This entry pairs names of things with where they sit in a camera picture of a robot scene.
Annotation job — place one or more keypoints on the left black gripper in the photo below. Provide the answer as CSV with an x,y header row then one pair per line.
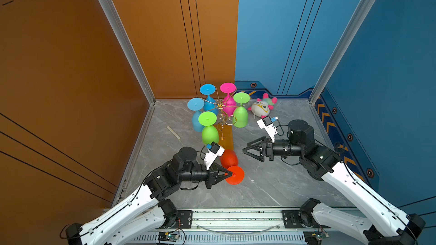
x,y
213,178

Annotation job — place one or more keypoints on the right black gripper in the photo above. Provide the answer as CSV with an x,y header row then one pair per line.
x,y
267,148

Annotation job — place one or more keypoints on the red wine glass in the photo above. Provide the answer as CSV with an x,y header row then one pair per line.
x,y
229,161

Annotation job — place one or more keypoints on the green wine glass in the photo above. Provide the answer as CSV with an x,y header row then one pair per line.
x,y
240,113
209,133

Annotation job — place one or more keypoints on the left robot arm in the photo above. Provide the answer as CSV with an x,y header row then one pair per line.
x,y
148,206

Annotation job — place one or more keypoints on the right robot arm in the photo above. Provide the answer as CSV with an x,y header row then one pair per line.
x,y
382,224

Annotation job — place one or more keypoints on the wooden rack base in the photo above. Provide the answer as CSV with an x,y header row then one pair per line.
x,y
226,136

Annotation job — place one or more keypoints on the green wine glass front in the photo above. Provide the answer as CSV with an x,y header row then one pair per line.
x,y
209,133

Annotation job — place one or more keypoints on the pink wine glass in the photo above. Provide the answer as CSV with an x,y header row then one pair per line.
x,y
229,102

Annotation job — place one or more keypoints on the blue wine glass back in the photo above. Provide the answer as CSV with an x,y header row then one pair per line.
x,y
209,102

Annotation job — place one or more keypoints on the blue wine glass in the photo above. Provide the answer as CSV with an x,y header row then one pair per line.
x,y
209,102
196,105

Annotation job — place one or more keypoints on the blue wine glass left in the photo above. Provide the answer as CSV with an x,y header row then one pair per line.
x,y
196,105

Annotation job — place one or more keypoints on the white plush bird toy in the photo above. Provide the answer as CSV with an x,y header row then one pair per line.
x,y
262,106

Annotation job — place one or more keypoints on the left circuit board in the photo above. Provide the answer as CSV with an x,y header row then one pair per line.
x,y
168,238

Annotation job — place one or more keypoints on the circuit board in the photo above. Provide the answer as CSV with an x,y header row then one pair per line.
x,y
315,238
168,238

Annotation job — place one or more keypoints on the right circuit board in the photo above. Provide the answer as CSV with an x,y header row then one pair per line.
x,y
315,238

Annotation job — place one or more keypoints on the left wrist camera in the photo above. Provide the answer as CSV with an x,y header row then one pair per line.
x,y
214,150

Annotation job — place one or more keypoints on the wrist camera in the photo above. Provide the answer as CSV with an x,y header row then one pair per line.
x,y
214,150
267,124

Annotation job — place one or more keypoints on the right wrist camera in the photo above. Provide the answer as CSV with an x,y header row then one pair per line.
x,y
267,124

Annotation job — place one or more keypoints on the gold wire glass rack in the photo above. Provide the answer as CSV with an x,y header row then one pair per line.
x,y
223,118

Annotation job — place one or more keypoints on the aluminium front rail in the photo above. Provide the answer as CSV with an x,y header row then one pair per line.
x,y
246,226

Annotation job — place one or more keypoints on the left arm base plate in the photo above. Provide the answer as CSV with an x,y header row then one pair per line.
x,y
183,219

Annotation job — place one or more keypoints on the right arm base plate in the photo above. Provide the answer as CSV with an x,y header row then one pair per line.
x,y
293,218

